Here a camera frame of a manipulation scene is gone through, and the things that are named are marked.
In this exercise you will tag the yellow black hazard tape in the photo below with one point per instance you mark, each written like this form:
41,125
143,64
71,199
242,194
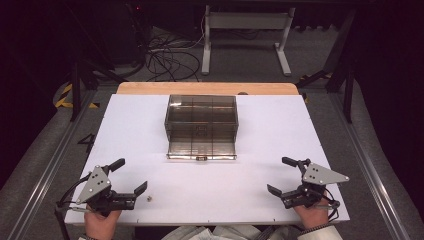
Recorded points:
65,96

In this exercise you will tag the clear smoky plastic drawer box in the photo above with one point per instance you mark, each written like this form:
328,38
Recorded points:
201,126

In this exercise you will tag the person's right hand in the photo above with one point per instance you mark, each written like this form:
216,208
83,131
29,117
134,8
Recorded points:
311,216

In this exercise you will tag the aluminium floor rail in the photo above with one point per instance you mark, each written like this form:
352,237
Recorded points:
50,160
366,163

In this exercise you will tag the person's light clothing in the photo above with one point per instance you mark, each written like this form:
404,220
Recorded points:
216,233

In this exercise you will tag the black metal stand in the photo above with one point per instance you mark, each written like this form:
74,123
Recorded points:
343,66
80,83

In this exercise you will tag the white metal stand frame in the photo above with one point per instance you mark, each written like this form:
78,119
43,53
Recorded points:
246,23

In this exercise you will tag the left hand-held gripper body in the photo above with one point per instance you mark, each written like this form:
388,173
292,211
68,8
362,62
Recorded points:
95,185

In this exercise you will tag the person's left hand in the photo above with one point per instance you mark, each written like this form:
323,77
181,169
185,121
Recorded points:
100,225

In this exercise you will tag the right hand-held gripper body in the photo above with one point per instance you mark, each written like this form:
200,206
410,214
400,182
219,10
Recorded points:
316,176

